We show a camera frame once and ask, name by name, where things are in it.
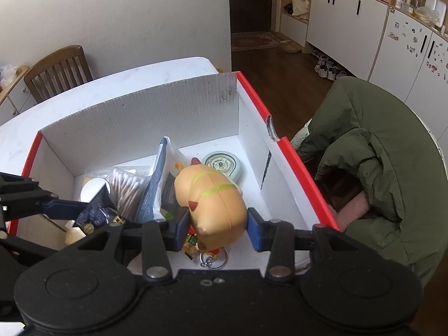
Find round pale green tin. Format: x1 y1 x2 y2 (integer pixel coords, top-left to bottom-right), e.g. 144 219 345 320
202 150 243 183

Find dark wooden door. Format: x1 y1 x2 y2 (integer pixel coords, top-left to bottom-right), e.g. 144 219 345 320
228 0 274 34

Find tall white cabinet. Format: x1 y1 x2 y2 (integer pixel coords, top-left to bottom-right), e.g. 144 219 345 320
305 0 391 82

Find round white jar lid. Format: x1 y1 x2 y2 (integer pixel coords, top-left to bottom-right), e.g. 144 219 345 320
80 178 110 204

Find brown slippers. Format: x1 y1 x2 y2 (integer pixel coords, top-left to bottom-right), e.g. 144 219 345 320
278 38 303 54

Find pile of white sneakers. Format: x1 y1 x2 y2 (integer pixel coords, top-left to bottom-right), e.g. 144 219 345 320
312 53 348 82

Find black and gold sachet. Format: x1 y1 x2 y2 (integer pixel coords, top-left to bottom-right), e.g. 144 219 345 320
75 184 122 236

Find patterned doormat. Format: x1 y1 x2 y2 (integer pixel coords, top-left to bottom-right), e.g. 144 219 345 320
231 31 281 53

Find white and red cardboard box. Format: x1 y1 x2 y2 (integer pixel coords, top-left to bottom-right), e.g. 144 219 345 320
7 71 342 274

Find low white bench cabinet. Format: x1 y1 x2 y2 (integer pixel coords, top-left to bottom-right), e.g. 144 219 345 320
279 10 311 48

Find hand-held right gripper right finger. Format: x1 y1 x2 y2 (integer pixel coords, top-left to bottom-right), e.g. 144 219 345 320
246 206 355 278

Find white cabinet with stickers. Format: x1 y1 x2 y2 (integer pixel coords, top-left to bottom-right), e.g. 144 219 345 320
367 6 448 106

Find yellow squishy animal toy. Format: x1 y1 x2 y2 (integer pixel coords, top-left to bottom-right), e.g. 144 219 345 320
174 157 248 253

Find small colourful keychain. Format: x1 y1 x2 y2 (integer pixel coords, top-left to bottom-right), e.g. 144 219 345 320
184 234 232 271

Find cream drawer cabinet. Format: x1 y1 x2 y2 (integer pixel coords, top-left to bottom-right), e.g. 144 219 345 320
0 65 40 127

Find white tote bag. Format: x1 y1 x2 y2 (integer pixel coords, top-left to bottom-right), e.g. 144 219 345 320
290 0 312 17

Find pink cloth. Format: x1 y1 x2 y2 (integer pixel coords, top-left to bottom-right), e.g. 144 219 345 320
335 192 372 233

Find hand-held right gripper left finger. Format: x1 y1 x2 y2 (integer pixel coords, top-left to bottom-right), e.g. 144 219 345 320
70 206 192 283

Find row of jars and boxes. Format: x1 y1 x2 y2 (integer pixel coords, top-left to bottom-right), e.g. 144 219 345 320
395 0 448 36

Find black packet with green print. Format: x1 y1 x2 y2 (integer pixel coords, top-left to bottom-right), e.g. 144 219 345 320
160 172 190 219

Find pale green cloth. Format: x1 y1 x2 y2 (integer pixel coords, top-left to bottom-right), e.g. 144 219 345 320
290 118 313 152

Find flat blue packet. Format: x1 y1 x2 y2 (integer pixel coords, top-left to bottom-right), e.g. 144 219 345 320
136 137 169 224

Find wooden chair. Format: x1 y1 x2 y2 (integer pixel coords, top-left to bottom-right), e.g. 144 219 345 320
23 44 94 104

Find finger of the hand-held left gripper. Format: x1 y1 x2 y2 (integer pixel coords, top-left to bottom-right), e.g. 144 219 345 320
0 221 61 260
0 171 89 223

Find clear plastic bag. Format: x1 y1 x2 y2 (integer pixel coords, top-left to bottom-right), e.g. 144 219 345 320
0 63 19 89

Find packet of cotton swabs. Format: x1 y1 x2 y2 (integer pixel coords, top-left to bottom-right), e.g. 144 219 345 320
108 167 152 222

